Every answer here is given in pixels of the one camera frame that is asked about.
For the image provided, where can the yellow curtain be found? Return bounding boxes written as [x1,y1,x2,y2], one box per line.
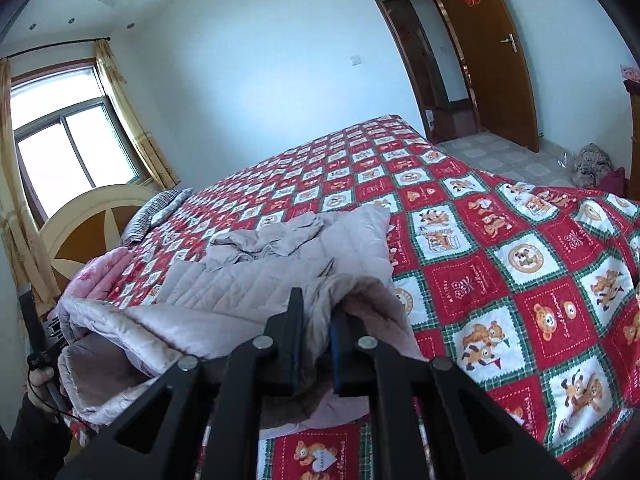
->
[95,40,178,188]
[0,57,61,306]

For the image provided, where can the red printed bedspread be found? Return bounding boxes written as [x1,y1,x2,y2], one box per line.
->
[65,115,640,480]

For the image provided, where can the dark hallway door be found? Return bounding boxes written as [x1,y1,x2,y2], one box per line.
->
[382,0,446,111]

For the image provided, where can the person's left forearm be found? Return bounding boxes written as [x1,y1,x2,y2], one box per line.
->
[0,395,75,480]

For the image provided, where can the brown door frame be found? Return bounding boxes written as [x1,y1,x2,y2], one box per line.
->
[354,0,486,143]

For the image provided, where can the black curtain rod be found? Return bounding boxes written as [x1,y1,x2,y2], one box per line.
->
[0,37,111,61]

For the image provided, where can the grey plush toy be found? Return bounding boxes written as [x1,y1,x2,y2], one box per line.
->
[572,144,613,188]

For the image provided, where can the brown wooden door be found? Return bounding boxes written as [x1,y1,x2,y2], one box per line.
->
[425,0,541,153]

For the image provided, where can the pink folded blanket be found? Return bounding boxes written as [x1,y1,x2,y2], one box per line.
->
[60,247,133,311]

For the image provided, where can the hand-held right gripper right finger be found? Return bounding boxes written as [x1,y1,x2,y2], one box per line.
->
[329,309,573,480]

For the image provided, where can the light pink quilted jacket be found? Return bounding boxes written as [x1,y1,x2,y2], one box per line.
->
[57,205,428,428]

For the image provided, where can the striped pillow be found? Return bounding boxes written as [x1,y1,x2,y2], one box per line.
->
[122,190,181,246]

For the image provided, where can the person's left hand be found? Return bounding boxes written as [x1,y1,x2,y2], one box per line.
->
[26,366,67,425]

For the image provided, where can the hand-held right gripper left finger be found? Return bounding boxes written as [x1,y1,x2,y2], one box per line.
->
[55,287,306,480]

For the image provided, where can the light patterned pillow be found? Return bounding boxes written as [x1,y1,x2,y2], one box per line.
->
[150,188,194,226]

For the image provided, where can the window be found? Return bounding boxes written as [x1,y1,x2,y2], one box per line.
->
[10,65,143,221]

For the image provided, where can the cream and wood headboard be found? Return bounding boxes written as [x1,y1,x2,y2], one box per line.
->
[39,185,158,291]

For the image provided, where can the dark red cloth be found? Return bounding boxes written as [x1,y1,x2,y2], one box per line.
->
[600,167,627,194]

